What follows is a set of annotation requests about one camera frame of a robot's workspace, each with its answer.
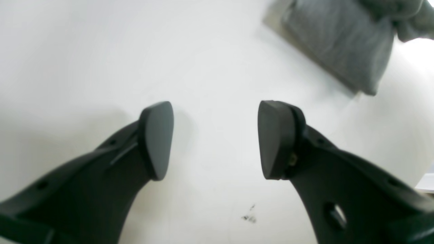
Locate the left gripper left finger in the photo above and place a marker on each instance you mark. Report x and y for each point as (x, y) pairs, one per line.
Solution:
(87, 200)

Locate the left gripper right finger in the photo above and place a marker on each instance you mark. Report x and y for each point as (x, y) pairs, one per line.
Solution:
(348, 199)

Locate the grey T-shirt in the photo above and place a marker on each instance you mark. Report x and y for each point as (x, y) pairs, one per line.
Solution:
(351, 39)

